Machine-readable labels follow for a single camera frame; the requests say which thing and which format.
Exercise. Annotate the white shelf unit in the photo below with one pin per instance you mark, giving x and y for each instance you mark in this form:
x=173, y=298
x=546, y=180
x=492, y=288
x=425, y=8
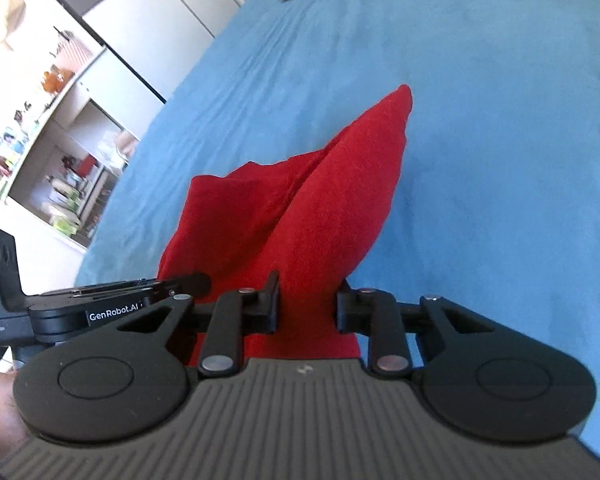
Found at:
x=45, y=160

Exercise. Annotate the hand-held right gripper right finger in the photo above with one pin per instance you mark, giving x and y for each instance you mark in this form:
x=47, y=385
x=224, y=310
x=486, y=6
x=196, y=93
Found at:
x=347, y=310

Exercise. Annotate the white wardrobe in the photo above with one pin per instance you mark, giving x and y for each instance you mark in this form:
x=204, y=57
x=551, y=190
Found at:
x=145, y=20

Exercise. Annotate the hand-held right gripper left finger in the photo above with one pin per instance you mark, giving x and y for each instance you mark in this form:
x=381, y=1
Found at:
x=267, y=305

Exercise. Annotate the pink basket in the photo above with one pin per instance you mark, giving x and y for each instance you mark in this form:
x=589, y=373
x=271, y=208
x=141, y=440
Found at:
x=72, y=52

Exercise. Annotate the person's left hand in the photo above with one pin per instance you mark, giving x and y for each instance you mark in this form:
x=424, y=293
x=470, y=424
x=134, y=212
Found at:
x=0, y=415

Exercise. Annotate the red knit sweater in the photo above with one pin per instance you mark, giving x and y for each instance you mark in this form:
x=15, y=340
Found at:
x=325, y=200

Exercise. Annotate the red box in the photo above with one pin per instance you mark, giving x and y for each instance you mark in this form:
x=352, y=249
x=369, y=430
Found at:
x=87, y=164

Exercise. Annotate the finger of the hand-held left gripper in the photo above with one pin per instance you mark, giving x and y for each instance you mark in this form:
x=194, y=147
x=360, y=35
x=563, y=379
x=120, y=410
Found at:
x=185, y=286

